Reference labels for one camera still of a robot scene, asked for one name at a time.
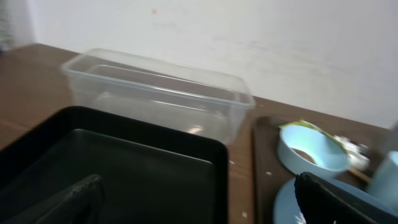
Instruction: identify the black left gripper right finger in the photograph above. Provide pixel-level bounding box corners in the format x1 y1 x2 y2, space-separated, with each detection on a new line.
294 172 397 224

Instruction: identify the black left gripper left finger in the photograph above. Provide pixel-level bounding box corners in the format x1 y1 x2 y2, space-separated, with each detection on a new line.
2 174 104 224

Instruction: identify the dark blue plate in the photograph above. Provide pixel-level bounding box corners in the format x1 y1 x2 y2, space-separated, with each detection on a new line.
273 179 397 224

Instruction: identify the light blue small bowl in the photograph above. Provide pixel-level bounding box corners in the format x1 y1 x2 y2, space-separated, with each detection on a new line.
277 125 350 179

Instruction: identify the light blue cup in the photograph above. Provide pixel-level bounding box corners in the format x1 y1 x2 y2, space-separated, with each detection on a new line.
366 151 397 212

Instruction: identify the wooden chopstick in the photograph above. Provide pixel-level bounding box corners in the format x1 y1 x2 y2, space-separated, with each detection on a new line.
348 167 371 183

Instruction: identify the brown serving tray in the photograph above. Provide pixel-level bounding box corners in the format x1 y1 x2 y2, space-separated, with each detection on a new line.
252 116 389 223

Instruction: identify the crumpled white napkin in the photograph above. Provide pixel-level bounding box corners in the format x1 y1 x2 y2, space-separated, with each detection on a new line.
334 135 370 171

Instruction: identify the black rectangular tray bin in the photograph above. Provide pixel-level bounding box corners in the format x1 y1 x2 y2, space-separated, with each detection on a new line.
1 106 228 223

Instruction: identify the green snack wrapper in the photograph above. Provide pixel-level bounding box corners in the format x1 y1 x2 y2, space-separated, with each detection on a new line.
279 120 335 140

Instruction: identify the clear plastic bin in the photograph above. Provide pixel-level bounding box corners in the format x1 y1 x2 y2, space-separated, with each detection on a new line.
60 49 256 144

